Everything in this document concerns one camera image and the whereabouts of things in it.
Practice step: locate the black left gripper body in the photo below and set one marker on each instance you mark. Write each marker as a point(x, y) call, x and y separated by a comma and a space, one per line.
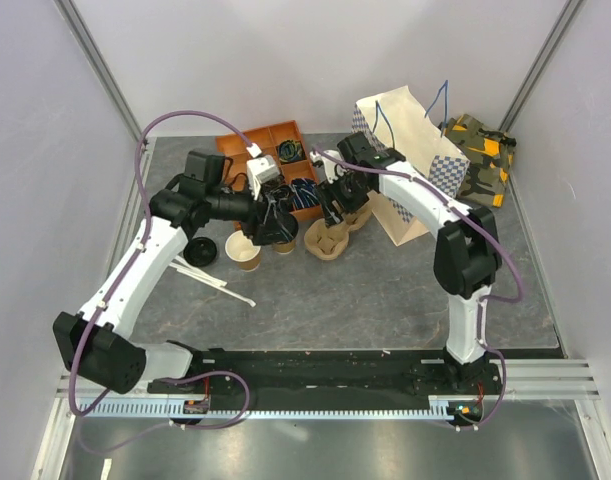
point(252, 225)

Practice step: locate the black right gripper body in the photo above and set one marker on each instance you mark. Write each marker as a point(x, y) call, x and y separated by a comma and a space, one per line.
point(347, 189)

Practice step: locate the cardboard cup carrier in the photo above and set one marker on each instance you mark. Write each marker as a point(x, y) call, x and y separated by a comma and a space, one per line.
point(328, 243)

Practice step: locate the paper cup front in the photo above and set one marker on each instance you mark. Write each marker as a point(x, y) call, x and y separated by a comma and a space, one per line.
point(284, 247)

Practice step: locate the paper cup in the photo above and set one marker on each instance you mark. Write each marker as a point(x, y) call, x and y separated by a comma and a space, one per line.
point(242, 251)
point(284, 247)

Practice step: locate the checkered paper takeout bag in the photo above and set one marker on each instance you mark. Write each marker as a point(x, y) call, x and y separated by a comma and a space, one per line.
point(395, 119)

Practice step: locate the black plastic cup lid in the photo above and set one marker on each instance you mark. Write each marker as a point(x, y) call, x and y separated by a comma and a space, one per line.
point(200, 252)

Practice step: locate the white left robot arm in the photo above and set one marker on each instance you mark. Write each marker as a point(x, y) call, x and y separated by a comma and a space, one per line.
point(94, 342)

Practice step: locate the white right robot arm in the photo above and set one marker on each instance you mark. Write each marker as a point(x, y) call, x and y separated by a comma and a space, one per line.
point(466, 255)

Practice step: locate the blue striped rolled sock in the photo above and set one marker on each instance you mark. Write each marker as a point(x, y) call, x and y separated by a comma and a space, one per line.
point(304, 193)

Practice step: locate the green blue rolled sock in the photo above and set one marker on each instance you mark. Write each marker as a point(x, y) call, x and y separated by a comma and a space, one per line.
point(290, 151)

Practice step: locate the paper cup near tray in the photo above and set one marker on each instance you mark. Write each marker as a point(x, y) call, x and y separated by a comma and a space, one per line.
point(242, 251)

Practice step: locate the wrapped straw middle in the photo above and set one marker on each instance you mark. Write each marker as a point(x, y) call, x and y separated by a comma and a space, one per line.
point(182, 267)

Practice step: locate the camouflage cloth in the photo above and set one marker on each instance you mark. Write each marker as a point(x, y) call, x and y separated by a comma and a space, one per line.
point(490, 153)

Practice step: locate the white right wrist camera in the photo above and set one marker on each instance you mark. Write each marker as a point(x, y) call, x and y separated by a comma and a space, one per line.
point(329, 162)

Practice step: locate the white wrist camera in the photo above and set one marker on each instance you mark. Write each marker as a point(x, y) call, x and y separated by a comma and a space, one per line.
point(329, 162)
point(260, 169)

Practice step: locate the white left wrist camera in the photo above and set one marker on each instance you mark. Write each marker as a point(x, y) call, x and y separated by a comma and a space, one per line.
point(260, 169)

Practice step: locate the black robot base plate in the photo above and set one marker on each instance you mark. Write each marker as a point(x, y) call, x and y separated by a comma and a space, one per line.
point(324, 378)

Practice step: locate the grey slotted cable duct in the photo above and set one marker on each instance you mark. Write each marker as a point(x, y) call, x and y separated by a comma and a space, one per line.
point(182, 409)

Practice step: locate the aluminium frame rail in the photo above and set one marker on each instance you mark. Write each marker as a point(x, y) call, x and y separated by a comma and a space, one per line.
point(530, 379)

